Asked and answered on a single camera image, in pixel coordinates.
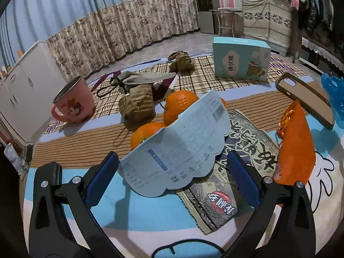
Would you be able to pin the brown phone case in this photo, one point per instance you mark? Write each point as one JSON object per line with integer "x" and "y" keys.
{"x": 306, "y": 99}

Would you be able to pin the rack of hanging clothes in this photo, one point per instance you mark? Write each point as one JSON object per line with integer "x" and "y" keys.
{"x": 314, "y": 2}

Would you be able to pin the pink cartoon mug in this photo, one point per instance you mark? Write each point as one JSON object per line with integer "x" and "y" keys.
{"x": 75, "y": 102}

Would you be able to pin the orange plastic wrapper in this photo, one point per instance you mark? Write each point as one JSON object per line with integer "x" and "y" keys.
{"x": 295, "y": 145}

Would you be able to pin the small white side table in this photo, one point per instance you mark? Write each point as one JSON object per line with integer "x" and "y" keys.
{"x": 225, "y": 10}

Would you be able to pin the printed cartoon blanket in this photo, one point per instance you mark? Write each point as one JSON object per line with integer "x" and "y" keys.
{"x": 80, "y": 145}

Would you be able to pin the light blue carton box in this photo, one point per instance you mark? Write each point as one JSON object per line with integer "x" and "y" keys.
{"x": 236, "y": 59}

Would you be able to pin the crumpled white plastic bag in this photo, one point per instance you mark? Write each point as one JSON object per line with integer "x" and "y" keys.
{"x": 13, "y": 158}

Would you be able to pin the mandarin orange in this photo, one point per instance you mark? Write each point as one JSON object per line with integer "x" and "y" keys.
{"x": 223, "y": 102}
{"x": 178, "y": 104}
{"x": 145, "y": 135}

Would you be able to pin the white cabinet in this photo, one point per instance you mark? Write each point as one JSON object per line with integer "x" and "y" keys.
{"x": 24, "y": 86}

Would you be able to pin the blue plastic bag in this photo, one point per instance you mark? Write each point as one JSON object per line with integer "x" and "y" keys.
{"x": 334, "y": 94}

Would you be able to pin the light blue scalloped paper card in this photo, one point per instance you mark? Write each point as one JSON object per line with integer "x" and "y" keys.
{"x": 182, "y": 145}

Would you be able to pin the blue and floral curtain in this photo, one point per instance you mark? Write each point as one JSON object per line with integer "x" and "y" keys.
{"x": 107, "y": 27}

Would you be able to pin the brown corrugated paper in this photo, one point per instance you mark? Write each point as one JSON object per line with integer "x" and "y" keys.
{"x": 182, "y": 61}
{"x": 137, "y": 102}

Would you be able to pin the lace covered low tv stand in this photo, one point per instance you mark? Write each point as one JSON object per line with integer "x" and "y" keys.
{"x": 319, "y": 48}

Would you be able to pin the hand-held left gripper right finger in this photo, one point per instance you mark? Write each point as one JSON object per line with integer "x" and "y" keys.
{"x": 243, "y": 177}

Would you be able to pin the grey water dispenser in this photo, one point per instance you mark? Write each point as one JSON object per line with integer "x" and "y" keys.
{"x": 205, "y": 8}

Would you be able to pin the cloth covered cabinet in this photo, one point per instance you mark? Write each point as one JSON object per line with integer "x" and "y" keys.
{"x": 266, "y": 18}

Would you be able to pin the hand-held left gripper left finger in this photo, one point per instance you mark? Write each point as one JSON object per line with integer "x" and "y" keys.
{"x": 102, "y": 177}

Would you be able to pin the patterned snack packet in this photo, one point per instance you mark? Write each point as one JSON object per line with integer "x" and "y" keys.
{"x": 215, "y": 201}

